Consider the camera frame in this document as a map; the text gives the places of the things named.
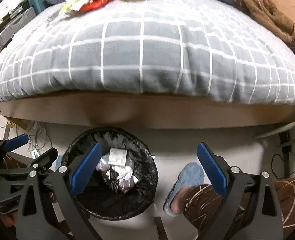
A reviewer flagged white power strip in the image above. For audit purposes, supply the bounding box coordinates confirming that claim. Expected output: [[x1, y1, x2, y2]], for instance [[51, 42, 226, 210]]
[[30, 149, 41, 159]]

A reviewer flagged grey hard suitcase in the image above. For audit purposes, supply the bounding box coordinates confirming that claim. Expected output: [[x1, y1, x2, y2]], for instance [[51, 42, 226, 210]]
[[0, 7, 36, 52]]

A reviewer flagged yellow white snack bag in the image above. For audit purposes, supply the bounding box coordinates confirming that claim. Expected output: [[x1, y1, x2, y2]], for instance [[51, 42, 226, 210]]
[[60, 0, 94, 14]]

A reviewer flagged right light blue slipper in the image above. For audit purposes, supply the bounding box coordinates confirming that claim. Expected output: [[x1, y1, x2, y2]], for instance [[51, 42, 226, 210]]
[[163, 163, 205, 217]]

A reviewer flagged brown fleece garment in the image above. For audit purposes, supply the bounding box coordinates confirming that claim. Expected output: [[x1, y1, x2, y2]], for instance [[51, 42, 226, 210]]
[[235, 0, 295, 54]]

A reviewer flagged white cardboard box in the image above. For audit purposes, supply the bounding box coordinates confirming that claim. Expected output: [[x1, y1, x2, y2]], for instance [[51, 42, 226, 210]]
[[108, 148, 127, 166]]

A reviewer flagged teal suitcase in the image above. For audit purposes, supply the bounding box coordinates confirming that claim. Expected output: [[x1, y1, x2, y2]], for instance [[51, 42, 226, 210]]
[[28, 0, 51, 15]]

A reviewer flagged grey checked mattress sheet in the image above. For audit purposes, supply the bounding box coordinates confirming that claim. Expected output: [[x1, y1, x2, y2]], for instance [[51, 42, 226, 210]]
[[0, 0, 295, 105]]

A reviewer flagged silver foil snack wrapper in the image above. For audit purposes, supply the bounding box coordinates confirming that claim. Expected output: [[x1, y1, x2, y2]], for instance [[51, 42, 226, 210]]
[[96, 154, 138, 193]]

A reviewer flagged black-lined round trash bin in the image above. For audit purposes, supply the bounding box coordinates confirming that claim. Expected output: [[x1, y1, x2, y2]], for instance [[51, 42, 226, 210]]
[[61, 127, 158, 220]]

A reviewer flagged wooden bed frame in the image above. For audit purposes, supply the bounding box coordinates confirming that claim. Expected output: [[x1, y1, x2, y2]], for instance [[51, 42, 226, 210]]
[[0, 0, 295, 130]]

